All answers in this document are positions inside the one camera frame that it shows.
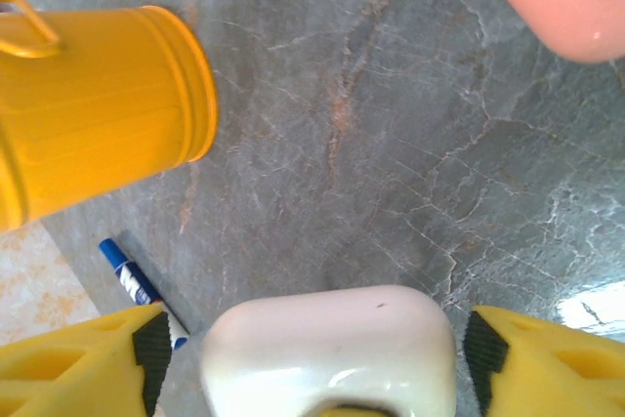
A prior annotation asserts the blue whiteboard marker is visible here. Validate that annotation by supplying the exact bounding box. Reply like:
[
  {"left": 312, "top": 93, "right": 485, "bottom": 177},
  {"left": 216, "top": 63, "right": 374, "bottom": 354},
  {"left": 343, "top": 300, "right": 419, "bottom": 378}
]
[{"left": 99, "top": 238, "right": 190, "bottom": 351}]

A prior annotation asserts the yellow metal pen cup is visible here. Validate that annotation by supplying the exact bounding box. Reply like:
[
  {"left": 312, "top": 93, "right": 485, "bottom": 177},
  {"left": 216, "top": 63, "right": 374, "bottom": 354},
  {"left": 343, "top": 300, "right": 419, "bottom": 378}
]
[{"left": 0, "top": 0, "right": 219, "bottom": 233}]

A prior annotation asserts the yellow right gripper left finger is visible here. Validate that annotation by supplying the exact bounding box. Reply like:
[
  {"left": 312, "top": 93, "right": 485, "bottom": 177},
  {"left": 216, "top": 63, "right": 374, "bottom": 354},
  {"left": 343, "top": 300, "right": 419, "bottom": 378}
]
[{"left": 0, "top": 303, "right": 173, "bottom": 417}]

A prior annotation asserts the pink eraser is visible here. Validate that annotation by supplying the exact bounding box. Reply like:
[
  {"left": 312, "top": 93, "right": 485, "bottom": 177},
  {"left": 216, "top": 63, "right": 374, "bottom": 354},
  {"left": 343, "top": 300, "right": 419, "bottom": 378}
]
[{"left": 491, "top": 0, "right": 625, "bottom": 64}]

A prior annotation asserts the white earbuds charging case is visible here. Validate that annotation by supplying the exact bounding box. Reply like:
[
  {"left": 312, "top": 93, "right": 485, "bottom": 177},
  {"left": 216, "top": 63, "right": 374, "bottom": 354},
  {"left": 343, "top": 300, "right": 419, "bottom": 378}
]
[{"left": 199, "top": 284, "right": 458, "bottom": 417}]

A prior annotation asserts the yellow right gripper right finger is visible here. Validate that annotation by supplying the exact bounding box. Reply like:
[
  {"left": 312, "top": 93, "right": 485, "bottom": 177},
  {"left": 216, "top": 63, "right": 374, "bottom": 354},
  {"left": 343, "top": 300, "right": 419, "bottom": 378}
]
[{"left": 462, "top": 305, "right": 625, "bottom": 417}]

